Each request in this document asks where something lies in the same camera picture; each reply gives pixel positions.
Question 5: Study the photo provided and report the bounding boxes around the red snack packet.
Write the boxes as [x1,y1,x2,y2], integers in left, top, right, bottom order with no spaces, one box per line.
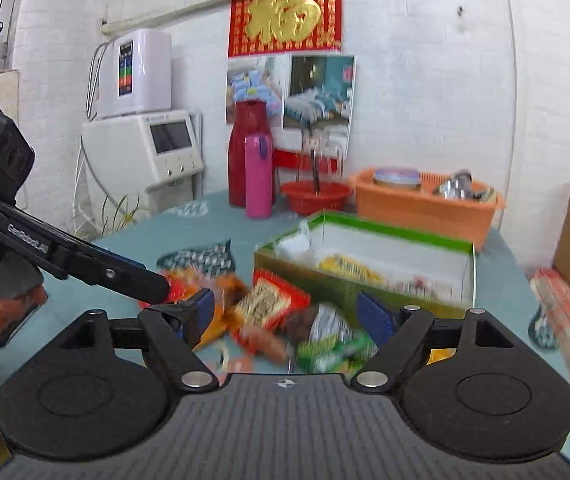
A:
[233,269,311,330]

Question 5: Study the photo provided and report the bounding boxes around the blue lidded round container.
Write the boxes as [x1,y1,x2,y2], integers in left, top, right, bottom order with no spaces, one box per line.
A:
[373,167,422,191]

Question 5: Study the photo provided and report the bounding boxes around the green snack packet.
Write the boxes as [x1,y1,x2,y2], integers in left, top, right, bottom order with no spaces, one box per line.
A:
[296,304,378,378]

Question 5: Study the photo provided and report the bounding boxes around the red plastic basket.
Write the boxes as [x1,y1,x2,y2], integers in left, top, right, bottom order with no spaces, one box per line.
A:
[281,180,352,216]

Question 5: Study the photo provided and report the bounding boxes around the pink thermos bottle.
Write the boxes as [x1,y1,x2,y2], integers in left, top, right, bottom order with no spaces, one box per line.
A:
[245,133,274,219]

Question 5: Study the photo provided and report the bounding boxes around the green white cardboard box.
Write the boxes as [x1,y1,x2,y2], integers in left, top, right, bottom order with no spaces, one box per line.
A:
[253,210,476,322]

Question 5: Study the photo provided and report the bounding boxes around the orange plastic basin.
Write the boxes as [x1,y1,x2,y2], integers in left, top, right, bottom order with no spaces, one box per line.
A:
[347,168,506,249]

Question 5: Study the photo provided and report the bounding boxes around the dark red thermos jug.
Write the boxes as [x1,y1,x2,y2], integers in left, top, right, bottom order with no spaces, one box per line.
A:
[227,100,273,208]

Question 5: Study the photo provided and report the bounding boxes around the steel bowls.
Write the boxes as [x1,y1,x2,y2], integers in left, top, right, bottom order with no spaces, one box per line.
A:
[433,169,497,204]

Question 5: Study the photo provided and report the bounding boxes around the yellow snack packet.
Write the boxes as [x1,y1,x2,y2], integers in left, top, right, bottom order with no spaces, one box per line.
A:
[317,254,386,284]

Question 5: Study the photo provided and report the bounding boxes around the red gold fu poster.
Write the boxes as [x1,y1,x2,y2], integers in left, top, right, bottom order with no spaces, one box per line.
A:
[227,0,343,58]

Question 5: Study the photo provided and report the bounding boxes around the bedding poster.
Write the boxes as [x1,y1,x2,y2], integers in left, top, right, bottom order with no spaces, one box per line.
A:
[225,54,357,154]

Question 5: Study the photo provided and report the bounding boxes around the clear glass pitcher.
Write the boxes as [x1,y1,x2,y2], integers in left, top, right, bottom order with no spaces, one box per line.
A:
[298,129,343,195]

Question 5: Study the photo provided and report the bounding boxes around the white water purifier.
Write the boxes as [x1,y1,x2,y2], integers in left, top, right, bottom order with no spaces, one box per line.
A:
[97,28,172,119]

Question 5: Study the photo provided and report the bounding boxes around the white appliance with screen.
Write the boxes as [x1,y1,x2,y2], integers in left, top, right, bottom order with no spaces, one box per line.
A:
[81,110,205,222]

